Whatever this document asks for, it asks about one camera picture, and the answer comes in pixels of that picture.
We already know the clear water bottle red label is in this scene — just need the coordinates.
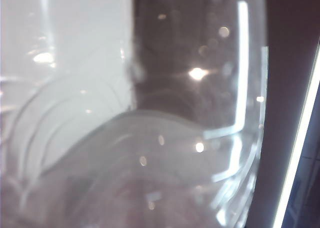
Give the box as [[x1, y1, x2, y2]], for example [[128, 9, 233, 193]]
[[0, 0, 270, 228]]

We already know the long ceiling light strip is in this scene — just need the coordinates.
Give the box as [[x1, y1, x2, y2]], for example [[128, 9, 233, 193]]
[[271, 36, 320, 228]]

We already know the wide brown desk partition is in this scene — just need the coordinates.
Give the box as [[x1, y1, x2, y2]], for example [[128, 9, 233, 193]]
[[254, 0, 320, 228]]

